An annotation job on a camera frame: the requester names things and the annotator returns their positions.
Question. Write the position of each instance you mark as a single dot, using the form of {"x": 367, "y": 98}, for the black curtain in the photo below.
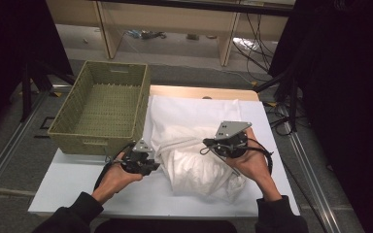
{"x": 9, "y": 48}
{"x": 346, "y": 81}

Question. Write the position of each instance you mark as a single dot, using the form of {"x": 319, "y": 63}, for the metal floor rail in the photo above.
{"x": 9, "y": 145}
{"x": 314, "y": 181}

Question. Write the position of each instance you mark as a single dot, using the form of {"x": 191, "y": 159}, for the person's left hand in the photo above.
{"x": 116, "y": 181}

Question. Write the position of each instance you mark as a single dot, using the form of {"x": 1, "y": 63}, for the bluish floor clutter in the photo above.
{"x": 145, "y": 34}

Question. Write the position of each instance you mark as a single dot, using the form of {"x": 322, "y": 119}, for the small floor box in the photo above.
{"x": 192, "y": 37}

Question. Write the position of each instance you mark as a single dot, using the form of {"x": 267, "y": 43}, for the green woven basket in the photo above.
{"x": 107, "y": 113}

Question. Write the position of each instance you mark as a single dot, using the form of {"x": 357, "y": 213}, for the person's right hand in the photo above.
{"x": 255, "y": 165}

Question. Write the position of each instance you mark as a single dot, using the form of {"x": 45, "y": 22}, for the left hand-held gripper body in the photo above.
{"x": 139, "y": 160}

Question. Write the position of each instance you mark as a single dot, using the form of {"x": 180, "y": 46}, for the light wooden desk frame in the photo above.
{"x": 171, "y": 19}

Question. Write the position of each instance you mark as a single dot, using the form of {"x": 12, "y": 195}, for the black metal stand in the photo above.
{"x": 292, "y": 97}
{"x": 26, "y": 90}

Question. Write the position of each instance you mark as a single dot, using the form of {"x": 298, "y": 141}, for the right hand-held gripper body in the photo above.
{"x": 231, "y": 132}

